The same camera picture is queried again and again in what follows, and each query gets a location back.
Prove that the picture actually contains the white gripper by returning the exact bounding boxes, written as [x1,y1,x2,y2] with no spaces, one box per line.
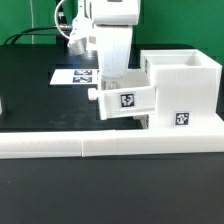
[68,0,140,82]

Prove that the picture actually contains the white drawer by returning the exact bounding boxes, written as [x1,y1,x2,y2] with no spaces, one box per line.
[88,69,156,120]
[133,115,149,129]

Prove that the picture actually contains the white front drawer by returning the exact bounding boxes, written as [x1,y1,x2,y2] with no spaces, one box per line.
[133,115,149,129]

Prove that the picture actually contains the white drawer cabinet box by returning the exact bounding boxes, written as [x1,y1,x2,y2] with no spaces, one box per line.
[140,49,222,128]

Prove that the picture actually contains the white fiducial marker plate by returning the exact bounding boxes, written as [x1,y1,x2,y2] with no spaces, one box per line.
[50,69,98,85]

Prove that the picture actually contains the white L-shaped fence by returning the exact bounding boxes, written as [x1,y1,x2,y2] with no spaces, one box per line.
[0,128,224,159]

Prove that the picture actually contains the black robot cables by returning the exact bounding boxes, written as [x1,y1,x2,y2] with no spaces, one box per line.
[2,0,73,46]

